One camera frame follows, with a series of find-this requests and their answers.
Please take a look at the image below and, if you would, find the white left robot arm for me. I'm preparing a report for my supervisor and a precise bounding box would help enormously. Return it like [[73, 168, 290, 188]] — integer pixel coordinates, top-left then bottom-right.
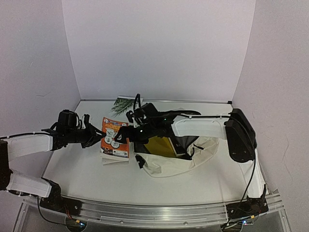
[[0, 110, 106, 210]]

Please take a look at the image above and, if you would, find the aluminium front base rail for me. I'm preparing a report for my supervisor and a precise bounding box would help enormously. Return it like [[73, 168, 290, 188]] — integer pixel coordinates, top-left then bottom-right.
[[23, 186, 285, 224]]

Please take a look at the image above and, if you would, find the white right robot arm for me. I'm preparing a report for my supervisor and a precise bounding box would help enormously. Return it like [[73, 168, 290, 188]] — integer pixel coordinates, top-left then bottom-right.
[[115, 94, 268, 218]]

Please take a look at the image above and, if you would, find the white Singularity book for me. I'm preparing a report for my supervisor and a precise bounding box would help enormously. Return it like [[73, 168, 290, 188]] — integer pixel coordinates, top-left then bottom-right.
[[110, 96, 144, 117]]

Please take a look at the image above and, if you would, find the beige canvas student bag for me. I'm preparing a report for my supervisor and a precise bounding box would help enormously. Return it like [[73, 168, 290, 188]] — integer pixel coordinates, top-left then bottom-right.
[[132, 108, 221, 179]]

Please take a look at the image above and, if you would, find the yellow hardcover book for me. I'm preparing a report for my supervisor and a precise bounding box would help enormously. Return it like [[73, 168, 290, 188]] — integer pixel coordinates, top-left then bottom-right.
[[141, 137, 176, 158]]

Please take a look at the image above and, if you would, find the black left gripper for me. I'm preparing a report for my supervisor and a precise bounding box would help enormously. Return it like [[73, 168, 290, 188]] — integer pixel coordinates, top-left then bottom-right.
[[66, 123, 105, 148]]

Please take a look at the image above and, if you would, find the dark Three Days book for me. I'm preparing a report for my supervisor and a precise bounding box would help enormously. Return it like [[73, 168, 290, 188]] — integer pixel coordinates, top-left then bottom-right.
[[169, 136, 191, 160]]

